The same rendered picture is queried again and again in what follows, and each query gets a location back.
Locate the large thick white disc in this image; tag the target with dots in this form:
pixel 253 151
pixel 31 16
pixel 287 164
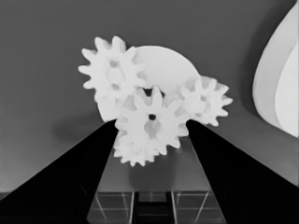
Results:
pixel 280 93

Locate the white toothed gear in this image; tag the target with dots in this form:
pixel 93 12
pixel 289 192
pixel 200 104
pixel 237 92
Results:
pixel 130 154
pixel 214 96
pixel 169 130
pixel 98 76

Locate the white round carrier with pins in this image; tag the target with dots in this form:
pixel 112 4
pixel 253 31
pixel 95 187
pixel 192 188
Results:
pixel 165 67

